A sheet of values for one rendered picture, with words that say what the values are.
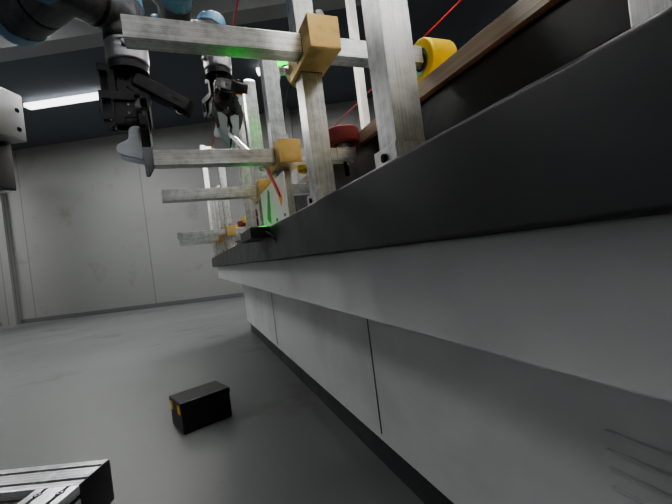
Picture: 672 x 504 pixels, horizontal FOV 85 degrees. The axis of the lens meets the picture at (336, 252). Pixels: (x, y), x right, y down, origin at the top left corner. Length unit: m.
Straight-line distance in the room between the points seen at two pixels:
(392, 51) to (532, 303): 0.27
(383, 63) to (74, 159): 8.49
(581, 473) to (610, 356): 0.36
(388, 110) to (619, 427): 0.43
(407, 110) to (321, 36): 0.25
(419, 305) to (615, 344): 0.19
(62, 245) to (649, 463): 8.68
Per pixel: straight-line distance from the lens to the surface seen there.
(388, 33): 0.43
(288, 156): 0.80
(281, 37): 0.64
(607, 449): 0.57
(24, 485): 1.09
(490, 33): 0.61
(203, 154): 0.81
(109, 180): 8.32
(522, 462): 0.69
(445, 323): 0.38
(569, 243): 0.27
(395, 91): 0.41
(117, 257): 8.13
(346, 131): 0.88
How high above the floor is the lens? 0.62
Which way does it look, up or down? level
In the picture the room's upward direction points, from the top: 7 degrees counter-clockwise
